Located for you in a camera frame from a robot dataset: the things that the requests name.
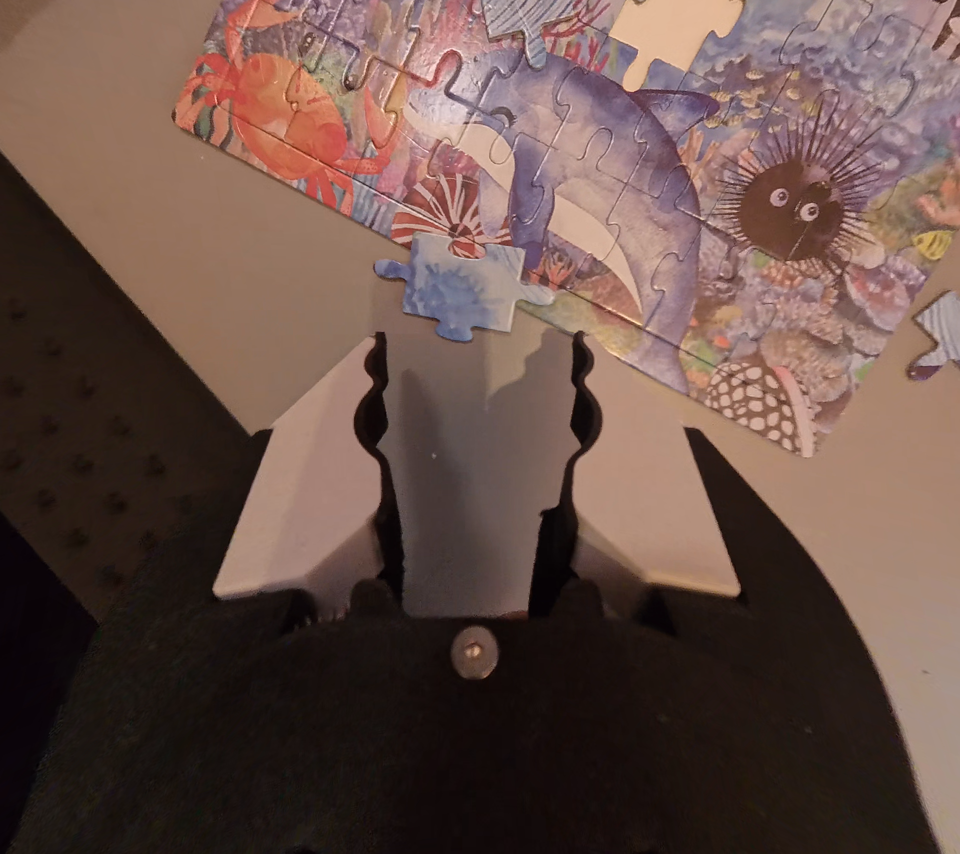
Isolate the sea animals jigsaw puzzle board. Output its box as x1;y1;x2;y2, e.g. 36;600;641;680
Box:
171;0;960;459

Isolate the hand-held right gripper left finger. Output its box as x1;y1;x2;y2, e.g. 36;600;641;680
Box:
213;335;406;619

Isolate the dark blue striped puzzle piece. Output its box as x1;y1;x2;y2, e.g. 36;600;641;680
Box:
906;290;960;383

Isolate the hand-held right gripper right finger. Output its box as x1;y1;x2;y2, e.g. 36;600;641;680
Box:
528;332;744;619

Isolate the light blue coral puzzle piece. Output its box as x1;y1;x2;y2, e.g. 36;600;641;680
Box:
373;231;556;344

